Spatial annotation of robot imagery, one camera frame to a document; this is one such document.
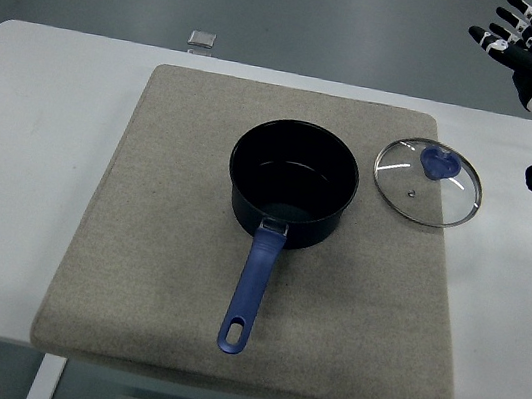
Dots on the small silver floor plate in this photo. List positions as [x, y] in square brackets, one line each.
[203, 38]

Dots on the white table leg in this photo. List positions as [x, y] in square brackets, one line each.
[46, 380]

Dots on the beige fabric mat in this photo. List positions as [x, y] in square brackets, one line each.
[138, 240]

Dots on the glass pot lid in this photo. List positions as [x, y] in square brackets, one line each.
[439, 163]

